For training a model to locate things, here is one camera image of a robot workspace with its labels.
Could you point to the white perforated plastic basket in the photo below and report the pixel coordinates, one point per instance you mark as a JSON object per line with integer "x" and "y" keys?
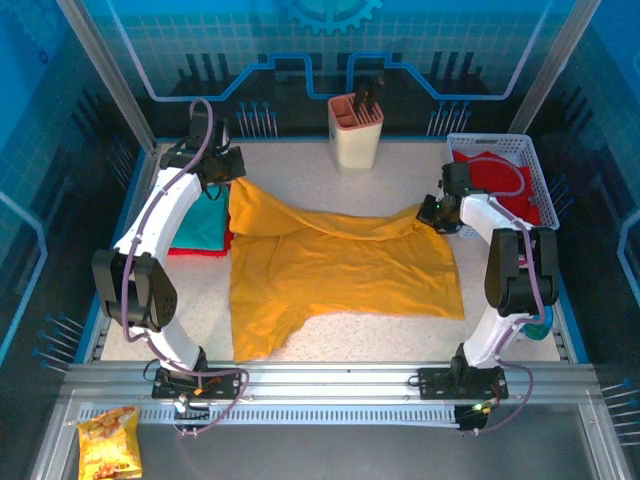
{"x": 542, "y": 170}

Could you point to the teal folded t-shirt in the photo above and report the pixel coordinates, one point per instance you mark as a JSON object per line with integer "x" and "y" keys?
{"x": 205, "y": 222}

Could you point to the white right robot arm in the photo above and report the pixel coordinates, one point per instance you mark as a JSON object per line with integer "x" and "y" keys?
{"x": 520, "y": 280}

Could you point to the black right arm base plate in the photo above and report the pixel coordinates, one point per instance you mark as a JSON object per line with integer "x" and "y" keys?
{"x": 440, "y": 385}

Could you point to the red crumpled t-shirt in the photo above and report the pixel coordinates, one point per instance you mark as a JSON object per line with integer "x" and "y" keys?
{"x": 495, "y": 175}

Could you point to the cream knife block pink top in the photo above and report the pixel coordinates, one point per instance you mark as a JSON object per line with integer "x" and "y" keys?
{"x": 355, "y": 142}

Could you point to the red folded t-shirt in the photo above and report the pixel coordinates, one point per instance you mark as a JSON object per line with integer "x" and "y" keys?
{"x": 197, "y": 253}

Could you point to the yellow snack bag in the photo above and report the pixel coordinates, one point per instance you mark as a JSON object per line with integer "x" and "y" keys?
{"x": 107, "y": 445}

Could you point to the yellow t-shirt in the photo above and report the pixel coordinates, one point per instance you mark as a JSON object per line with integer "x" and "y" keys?
{"x": 350, "y": 265}

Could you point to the aluminium frame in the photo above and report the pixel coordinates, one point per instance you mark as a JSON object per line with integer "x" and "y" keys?
{"x": 325, "y": 380}

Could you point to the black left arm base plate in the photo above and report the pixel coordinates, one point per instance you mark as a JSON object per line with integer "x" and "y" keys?
{"x": 220, "y": 385}

